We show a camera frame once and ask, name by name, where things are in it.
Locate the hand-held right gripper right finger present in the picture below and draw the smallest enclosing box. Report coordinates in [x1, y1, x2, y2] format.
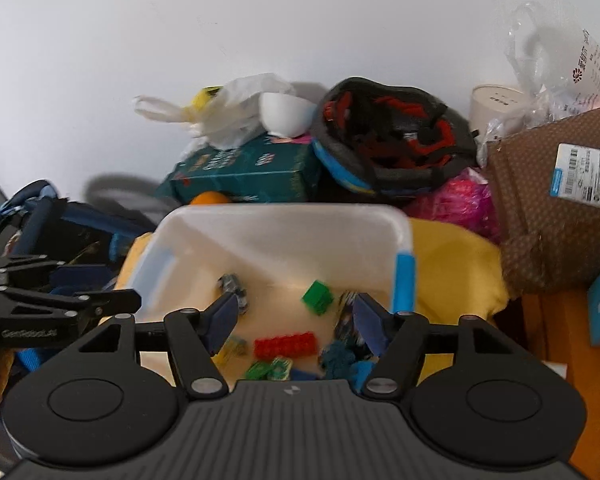
[352, 292, 533, 400]

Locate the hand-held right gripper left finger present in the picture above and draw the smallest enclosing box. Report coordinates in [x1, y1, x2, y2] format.
[70, 291, 242, 400]

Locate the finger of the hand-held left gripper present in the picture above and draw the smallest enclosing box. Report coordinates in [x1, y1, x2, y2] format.
[75, 289, 143, 320]
[47, 261, 118, 292]

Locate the white plastic storage bin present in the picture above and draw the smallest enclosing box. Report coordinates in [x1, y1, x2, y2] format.
[125, 203, 415, 378]

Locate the orange wooden desktop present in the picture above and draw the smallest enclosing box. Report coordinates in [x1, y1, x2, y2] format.
[521, 287, 600, 480]

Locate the dark printed toy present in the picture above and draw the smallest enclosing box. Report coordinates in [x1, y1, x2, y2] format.
[333, 290, 368, 348]

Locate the yellow toy brick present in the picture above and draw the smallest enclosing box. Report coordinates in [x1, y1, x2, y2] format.
[214, 336, 249, 366]

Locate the grey toy car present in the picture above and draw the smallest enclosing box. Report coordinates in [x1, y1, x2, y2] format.
[216, 273, 250, 316]

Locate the teal toy figure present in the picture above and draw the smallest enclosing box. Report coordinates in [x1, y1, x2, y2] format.
[318, 341, 360, 382]

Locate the green toy brick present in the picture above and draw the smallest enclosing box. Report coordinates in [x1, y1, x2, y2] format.
[300, 280, 335, 317]

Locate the red toy brick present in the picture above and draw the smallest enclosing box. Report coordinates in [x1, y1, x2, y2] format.
[253, 331, 319, 360]

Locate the small green toy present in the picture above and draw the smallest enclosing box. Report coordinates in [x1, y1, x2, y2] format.
[244, 357, 294, 382]

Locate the blue bag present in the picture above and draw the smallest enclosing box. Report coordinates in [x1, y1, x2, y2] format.
[0, 179, 153, 281]

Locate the yellow cloth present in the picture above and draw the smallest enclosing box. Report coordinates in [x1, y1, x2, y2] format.
[114, 217, 512, 378]

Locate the orange fruit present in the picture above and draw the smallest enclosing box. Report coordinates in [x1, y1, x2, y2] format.
[189, 191, 232, 206]

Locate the pink mesh bag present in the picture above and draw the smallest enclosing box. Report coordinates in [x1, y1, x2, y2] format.
[404, 167, 499, 242]

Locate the dark green cardboard box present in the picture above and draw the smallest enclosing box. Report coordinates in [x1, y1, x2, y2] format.
[156, 135, 324, 206]

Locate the brown parcel bag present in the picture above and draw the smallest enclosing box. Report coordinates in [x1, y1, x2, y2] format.
[485, 102, 600, 297]

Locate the black red bicycle helmet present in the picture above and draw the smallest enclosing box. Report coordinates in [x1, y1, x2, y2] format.
[312, 77, 479, 197]

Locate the pink packet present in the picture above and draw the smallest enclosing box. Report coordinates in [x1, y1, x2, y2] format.
[269, 132, 315, 145]

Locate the white plastic bag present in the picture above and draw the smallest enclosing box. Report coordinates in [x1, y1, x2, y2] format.
[132, 73, 301, 151]

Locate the yellow item in bag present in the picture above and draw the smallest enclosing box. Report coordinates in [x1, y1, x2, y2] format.
[190, 86, 222, 112]

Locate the white bowl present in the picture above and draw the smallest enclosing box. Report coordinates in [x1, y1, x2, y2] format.
[258, 92, 314, 139]

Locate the white cylinder container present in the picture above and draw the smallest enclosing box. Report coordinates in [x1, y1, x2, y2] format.
[468, 84, 532, 134]

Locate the white shipping label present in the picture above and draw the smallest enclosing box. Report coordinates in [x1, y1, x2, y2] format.
[549, 143, 600, 209]

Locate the clear plastic bag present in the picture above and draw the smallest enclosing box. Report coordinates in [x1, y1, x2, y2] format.
[484, 2, 600, 138]

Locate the white printed receipt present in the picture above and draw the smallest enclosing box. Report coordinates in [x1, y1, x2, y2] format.
[569, 27, 600, 107]

